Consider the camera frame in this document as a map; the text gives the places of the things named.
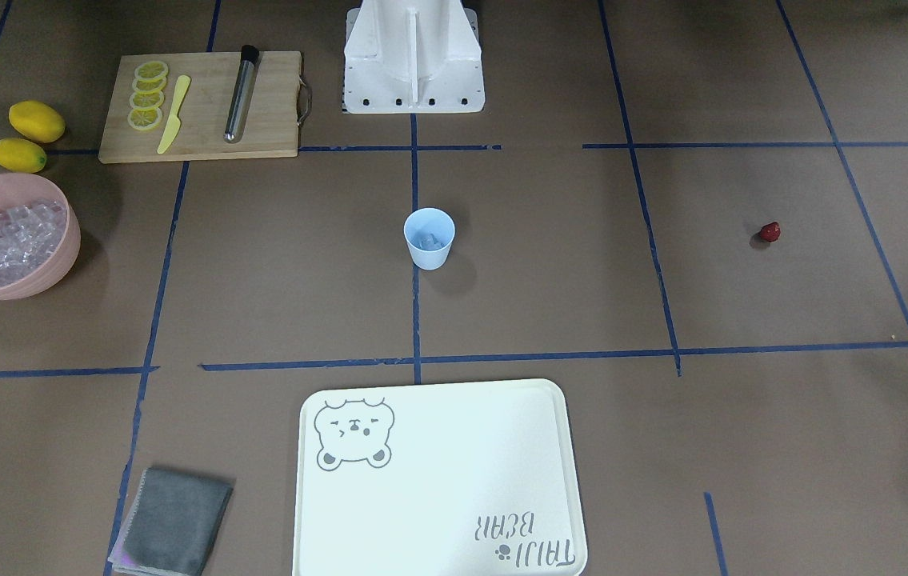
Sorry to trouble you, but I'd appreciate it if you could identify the pile of clear ice cubes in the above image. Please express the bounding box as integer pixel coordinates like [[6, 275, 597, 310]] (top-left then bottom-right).
[[0, 199, 67, 287]]

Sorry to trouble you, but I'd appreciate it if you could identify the wooden cutting board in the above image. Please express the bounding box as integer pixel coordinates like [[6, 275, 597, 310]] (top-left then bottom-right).
[[98, 51, 302, 164]]

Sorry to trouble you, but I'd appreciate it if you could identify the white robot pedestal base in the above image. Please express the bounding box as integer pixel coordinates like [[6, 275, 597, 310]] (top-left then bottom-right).
[[342, 1, 486, 114]]

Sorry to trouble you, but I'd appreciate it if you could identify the yellow lemon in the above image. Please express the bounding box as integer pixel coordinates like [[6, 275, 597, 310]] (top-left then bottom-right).
[[8, 101, 66, 145], [0, 138, 48, 174]]

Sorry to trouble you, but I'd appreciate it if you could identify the light blue plastic cup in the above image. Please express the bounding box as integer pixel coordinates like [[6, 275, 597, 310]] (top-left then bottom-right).
[[403, 207, 457, 270]]

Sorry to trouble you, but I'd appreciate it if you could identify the grey folded cloth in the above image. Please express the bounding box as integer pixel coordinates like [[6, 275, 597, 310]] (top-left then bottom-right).
[[107, 466, 234, 575]]

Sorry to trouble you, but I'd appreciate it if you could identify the pink bowl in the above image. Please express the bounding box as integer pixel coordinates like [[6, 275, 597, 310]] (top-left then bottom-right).
[[0, 174, 81, 300]]

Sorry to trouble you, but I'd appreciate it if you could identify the cream bear tray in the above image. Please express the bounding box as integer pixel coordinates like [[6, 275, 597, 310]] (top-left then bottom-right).
[[292, 378, 589, 575]]

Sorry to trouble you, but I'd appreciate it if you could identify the steel muddler black tip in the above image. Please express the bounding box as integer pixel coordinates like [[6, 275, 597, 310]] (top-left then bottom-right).
[[223, 45, 260, 145]]

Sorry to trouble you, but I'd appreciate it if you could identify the yellow plastic knife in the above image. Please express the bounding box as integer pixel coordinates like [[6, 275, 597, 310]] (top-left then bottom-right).
[[156, 75, 193, 154]]

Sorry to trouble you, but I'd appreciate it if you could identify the upper yellow lemon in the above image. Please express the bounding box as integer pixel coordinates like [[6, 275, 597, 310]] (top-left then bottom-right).
[[8, 101, 66, 145]]

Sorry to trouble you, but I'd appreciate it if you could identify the lower yellow lemon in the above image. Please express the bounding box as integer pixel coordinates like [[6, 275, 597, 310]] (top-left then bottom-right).
[[0, 138, 48, 174]]

